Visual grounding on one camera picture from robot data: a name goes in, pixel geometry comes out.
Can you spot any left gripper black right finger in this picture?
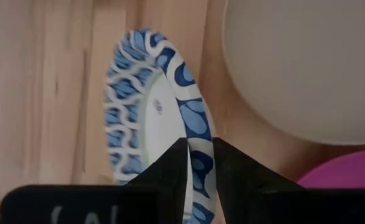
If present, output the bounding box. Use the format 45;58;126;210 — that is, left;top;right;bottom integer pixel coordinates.
213;138;365;224

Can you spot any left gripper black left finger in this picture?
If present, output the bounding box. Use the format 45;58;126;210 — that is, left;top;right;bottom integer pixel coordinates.
0;138;189;224

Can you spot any blue patterned paper plate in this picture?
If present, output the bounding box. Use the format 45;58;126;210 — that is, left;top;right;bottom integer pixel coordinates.
103;27;217;224

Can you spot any beige plastic plate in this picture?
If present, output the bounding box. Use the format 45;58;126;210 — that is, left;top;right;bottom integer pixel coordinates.
222;0;365;146

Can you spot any pink plastic plate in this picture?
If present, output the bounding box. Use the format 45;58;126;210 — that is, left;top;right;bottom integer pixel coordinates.
297;149;365;190

